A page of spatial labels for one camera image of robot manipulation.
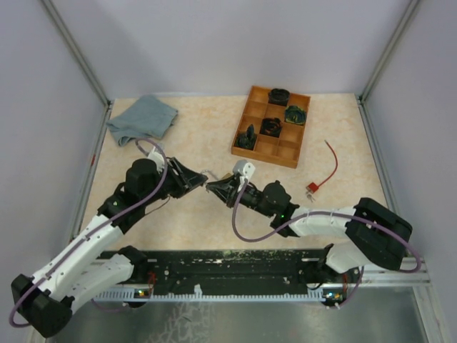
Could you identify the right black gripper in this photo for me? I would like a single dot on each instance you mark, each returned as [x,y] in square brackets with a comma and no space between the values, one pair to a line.
[226,190]

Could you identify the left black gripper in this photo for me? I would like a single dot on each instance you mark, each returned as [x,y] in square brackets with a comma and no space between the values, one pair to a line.
[187,181]

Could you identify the brass padlock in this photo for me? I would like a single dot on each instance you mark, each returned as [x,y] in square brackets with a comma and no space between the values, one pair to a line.
[215,176]

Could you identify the red cable lock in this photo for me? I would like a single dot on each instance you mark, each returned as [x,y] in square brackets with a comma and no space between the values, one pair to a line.
[330,168]

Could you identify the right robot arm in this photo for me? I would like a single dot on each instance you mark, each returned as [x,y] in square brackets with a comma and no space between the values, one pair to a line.
[366,233]

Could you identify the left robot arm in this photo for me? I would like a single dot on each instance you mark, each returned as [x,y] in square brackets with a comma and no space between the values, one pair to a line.
[49,298]

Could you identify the wooden compartment tray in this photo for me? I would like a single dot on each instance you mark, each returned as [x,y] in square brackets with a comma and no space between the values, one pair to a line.
[272,126]

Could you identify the blue folded cloth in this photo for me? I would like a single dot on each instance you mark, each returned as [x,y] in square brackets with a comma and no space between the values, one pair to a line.
[147,117]

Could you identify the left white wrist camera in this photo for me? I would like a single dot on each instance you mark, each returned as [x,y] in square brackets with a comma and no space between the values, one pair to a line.
[155,155]

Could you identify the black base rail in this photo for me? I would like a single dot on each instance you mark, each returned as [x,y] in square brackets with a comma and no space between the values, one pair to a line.
[180,271]

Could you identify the white toothed cable duct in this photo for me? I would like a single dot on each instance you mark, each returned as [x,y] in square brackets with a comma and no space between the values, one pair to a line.
[257,292]

